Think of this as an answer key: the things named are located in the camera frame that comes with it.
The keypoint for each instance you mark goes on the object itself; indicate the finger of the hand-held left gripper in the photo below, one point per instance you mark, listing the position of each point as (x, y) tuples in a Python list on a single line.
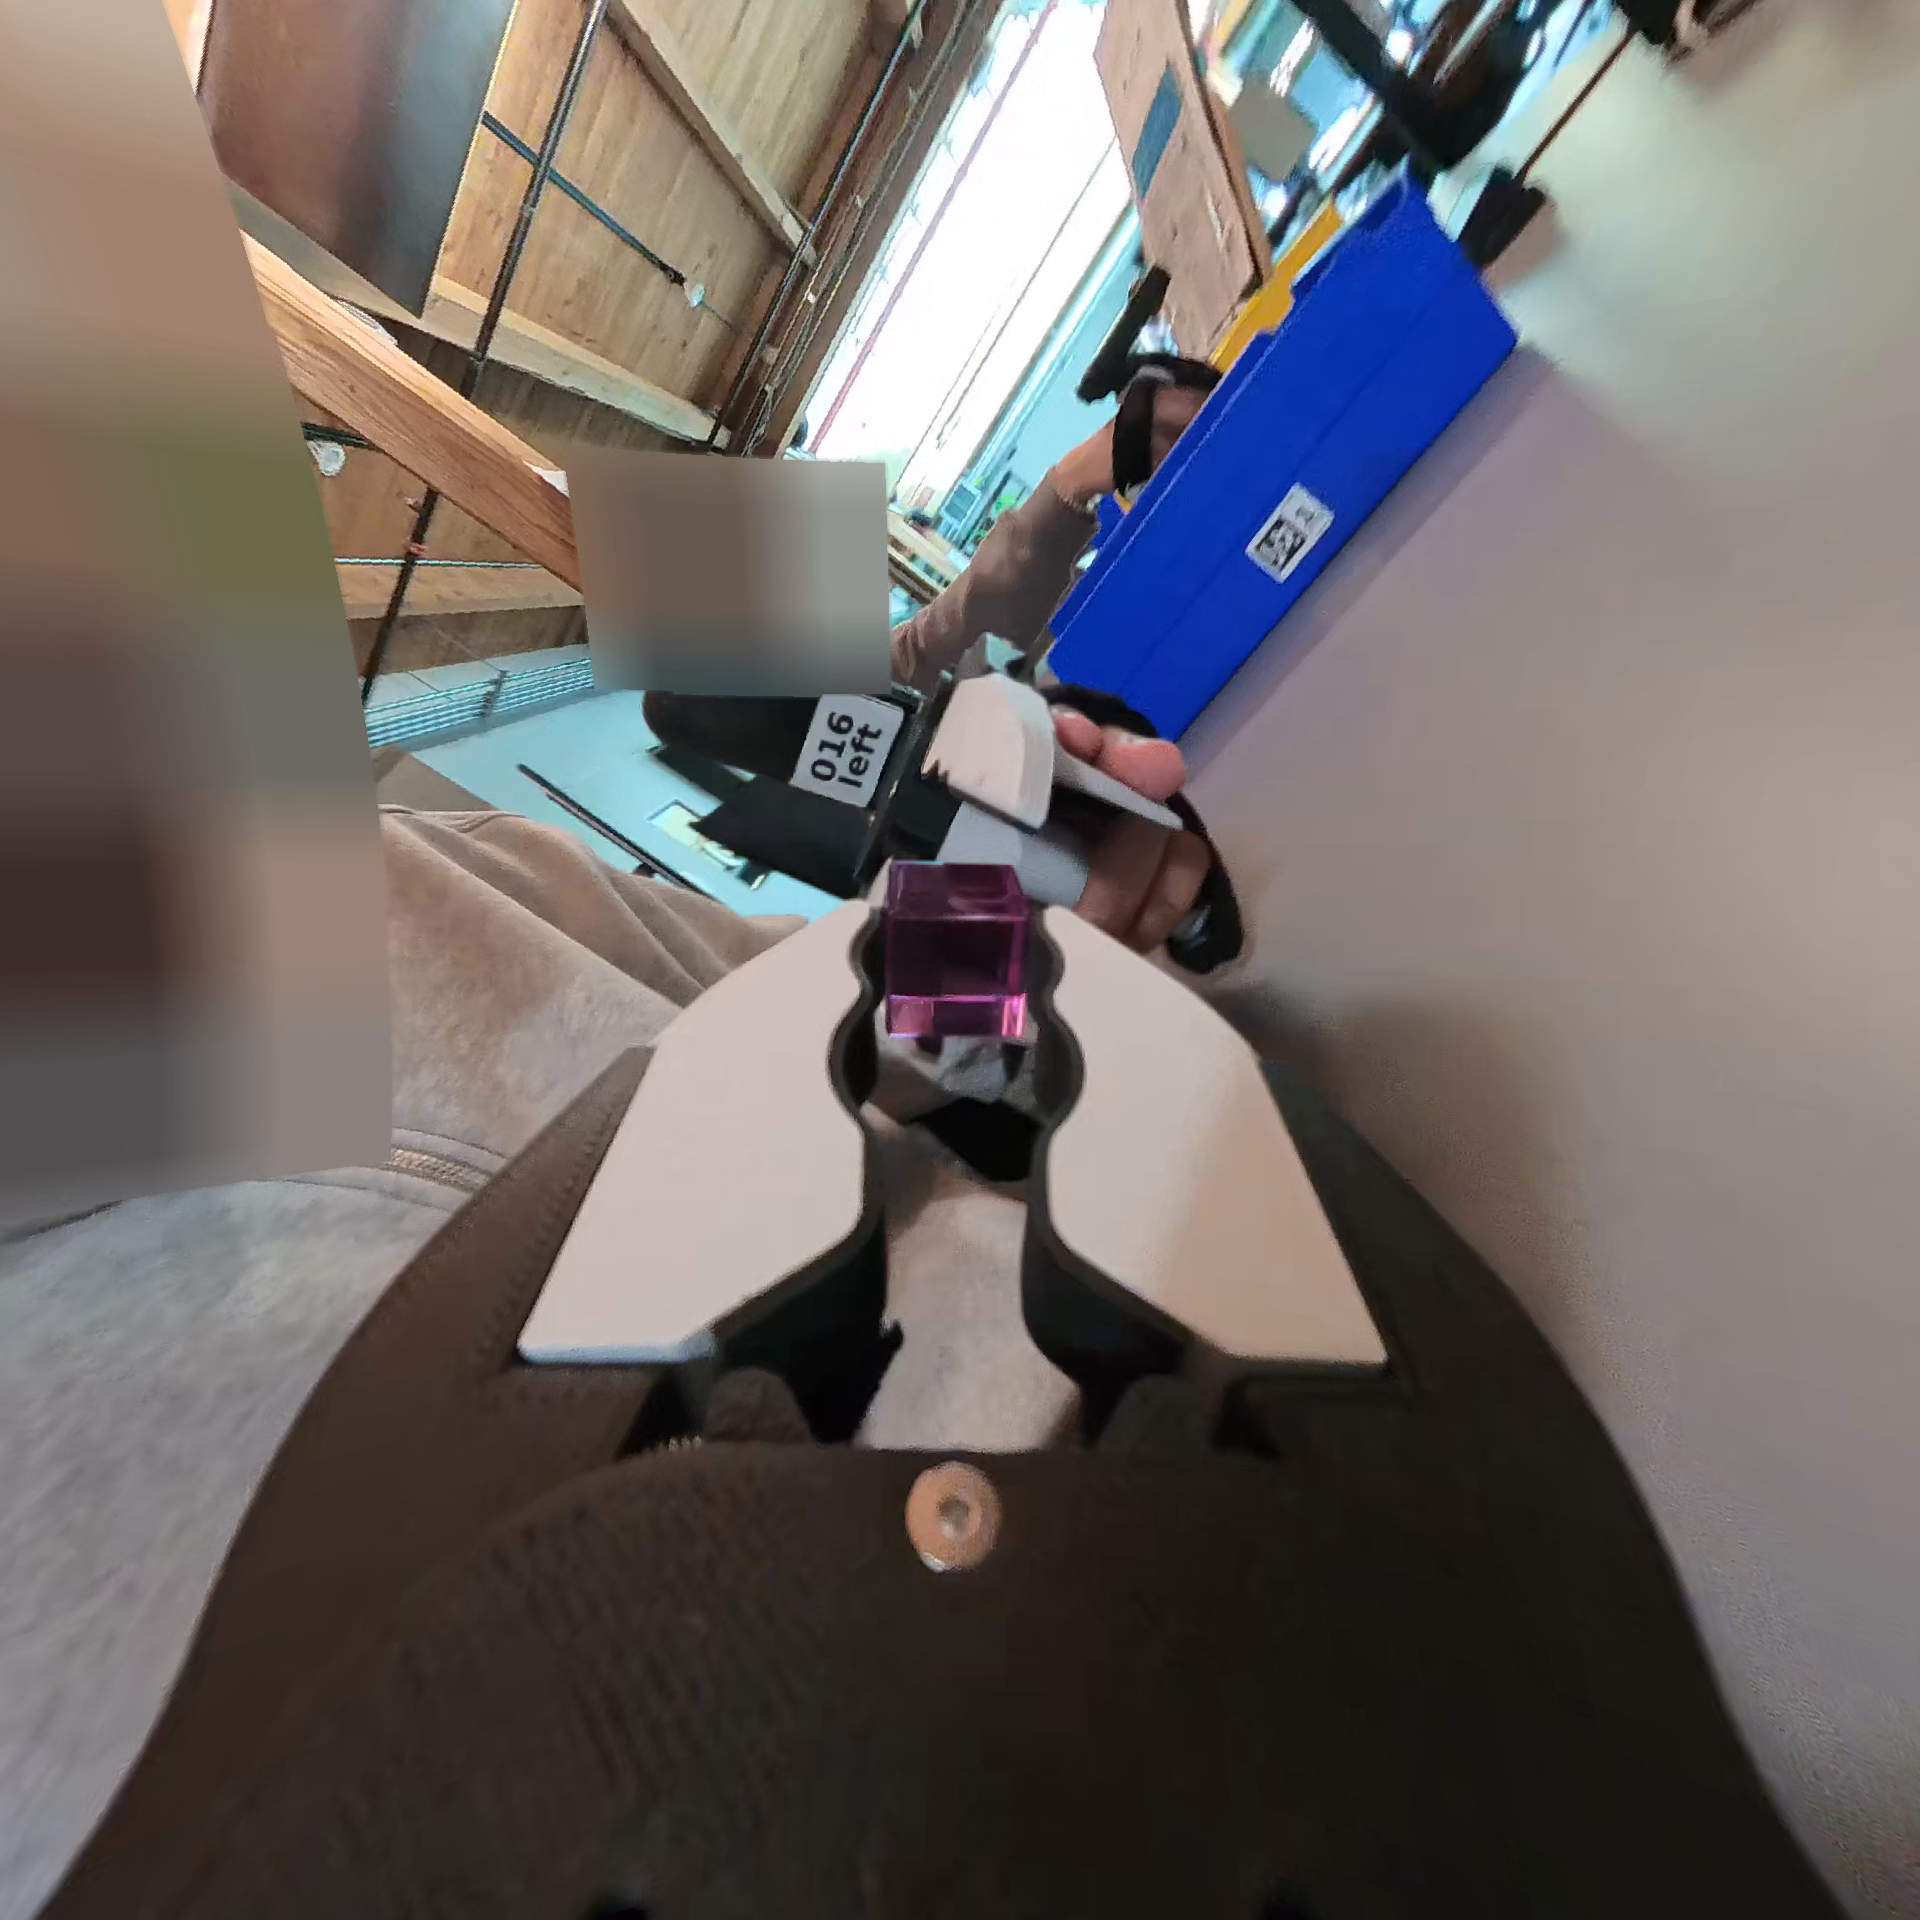
[(998, 749)]

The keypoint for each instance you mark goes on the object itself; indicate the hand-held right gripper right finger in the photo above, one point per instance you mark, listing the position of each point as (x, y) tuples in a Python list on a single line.
[(1201, 1186)]

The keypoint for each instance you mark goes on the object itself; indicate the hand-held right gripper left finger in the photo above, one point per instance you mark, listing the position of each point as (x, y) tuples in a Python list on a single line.
[(707, 1186)]

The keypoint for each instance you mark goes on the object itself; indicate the transparent purple cube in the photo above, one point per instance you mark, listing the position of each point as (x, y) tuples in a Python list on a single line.
[(960, 962)]

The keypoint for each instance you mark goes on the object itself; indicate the blue plastic bin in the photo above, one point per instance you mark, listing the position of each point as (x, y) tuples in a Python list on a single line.
[(1320, 418)]

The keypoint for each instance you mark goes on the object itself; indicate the person's left hand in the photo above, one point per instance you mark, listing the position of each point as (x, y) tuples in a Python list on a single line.
[(1155, 885)]

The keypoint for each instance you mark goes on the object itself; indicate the cardboard board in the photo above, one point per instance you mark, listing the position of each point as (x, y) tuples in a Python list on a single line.
[(1187, 153)]

